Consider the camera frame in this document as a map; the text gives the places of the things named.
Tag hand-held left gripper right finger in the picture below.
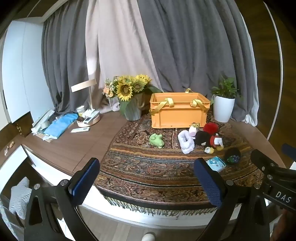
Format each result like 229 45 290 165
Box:
194 158 271 241

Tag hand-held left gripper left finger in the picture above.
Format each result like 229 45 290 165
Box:
24 158 101 241

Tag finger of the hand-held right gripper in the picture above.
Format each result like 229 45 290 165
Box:
282 144 296 161
251 149 279 183

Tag black mouse plush toy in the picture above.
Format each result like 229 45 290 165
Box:
194 131 224 154

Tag red fluffy pompom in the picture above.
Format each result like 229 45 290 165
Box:
203 123 219 135

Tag orange storage box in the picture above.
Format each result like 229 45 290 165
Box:
149 88 211 129

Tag blue tissue packet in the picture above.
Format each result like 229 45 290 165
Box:
206 157 227 172

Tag black pouch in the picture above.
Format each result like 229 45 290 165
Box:
224 148 241 165

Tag white sheer curtain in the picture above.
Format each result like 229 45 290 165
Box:
243 30 259 127

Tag white fluffy plush slipper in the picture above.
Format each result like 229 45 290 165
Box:
178 130 195 154

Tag pink plush toy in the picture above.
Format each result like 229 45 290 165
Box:
188 123 201 138

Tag blue cloth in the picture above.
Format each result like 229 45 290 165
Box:
43 113 78 138

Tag patterned fringed rug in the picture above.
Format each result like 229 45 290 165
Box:
95 109 267 215

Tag potted plant in white pot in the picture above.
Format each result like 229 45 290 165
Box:
210 76 241 123

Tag striped cushion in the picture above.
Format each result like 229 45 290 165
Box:
9 177 32 220

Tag green frog plush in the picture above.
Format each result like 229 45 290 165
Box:
149 134 165 149

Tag long white box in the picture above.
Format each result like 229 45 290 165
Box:
31 109 55 133

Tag grey-green vase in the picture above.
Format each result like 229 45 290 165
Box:
119 94 145 121

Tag peach flower bouquet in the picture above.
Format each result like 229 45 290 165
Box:
102 79 120 112

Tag wooden desk lamp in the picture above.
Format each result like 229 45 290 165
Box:
70 79 101 127

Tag brown wicker basket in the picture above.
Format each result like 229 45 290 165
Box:
137 93 152 114

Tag sunflower bouquet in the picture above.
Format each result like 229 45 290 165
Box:
114 74 163 116

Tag narrow grey curtain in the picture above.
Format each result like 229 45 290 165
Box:
42 16 102 115

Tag white wardrobe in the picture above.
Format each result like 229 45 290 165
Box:
0 20 54 124

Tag wide grey curtain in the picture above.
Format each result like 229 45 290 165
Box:
136 0 259 123

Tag beige curtain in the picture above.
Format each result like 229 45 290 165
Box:
85 0 162 113

